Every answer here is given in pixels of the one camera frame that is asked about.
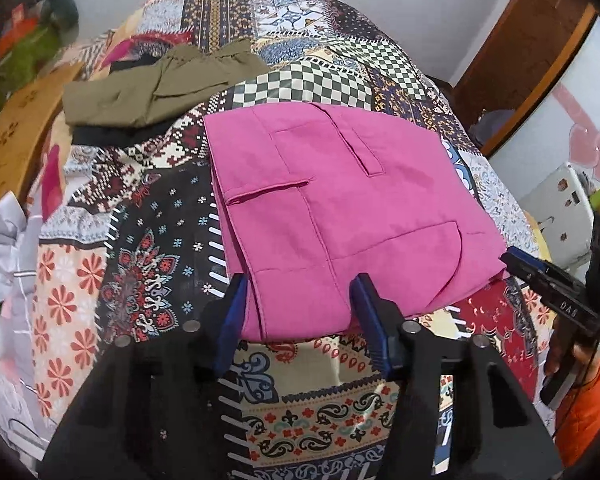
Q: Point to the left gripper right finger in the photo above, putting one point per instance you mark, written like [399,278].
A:
[495,432]

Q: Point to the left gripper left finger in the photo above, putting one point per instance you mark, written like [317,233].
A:
[145,411]

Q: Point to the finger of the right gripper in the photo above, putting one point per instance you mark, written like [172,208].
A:
[525,266]
[550,291]

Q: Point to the pink pants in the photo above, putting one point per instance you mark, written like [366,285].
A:
[311,195]

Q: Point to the orange sleeve right forearm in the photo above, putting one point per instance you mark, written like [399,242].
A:
[578,420]

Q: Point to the white power strip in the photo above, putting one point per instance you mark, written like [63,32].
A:
[560,207]

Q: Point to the white papers pile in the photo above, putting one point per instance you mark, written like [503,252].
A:
[21,425]

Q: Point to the black folded garment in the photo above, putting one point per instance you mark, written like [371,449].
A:
[119,137]

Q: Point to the wooden lap table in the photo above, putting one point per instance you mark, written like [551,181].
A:
[24,121]

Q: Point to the olive green folded pants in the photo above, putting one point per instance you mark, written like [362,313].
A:
[144,95]

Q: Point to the red pink garment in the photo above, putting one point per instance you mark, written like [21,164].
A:
[155,44]

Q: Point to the green bag clutter pile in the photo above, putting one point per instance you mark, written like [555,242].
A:
[32,32]

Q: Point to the wooden door frame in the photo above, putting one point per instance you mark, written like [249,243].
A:
[527,50]

